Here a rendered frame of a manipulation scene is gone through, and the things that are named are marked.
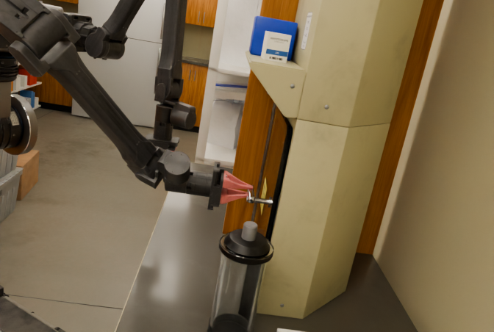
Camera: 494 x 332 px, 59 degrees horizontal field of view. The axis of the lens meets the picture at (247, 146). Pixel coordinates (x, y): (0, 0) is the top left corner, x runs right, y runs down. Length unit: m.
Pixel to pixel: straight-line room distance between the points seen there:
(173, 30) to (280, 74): 0.53
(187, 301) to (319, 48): 0.64
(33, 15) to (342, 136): 0.62
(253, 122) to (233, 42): 1.06
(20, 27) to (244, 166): 0.73
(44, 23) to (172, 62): 0.54
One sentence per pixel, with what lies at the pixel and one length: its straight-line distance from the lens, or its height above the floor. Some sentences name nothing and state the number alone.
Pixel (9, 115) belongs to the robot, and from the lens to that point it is 1.53.
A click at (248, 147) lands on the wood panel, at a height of 1.23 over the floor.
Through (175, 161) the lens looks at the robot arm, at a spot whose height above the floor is 1.27.
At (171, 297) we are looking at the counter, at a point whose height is 0.94.
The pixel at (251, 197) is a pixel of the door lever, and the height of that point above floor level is 1.21.
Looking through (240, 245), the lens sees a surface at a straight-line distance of 0.84.
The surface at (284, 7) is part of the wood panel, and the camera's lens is 1.24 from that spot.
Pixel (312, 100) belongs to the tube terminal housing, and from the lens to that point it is 0.89.
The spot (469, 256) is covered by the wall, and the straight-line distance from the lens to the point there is 1.10.
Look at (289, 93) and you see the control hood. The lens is 0.88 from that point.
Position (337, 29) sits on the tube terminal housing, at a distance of 0.89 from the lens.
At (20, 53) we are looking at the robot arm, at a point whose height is 1.47.
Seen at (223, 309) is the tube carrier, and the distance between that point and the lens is 0.91.
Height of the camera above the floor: 1.58
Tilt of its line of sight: 16 degrees down
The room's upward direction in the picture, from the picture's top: 10 degrees clockwise
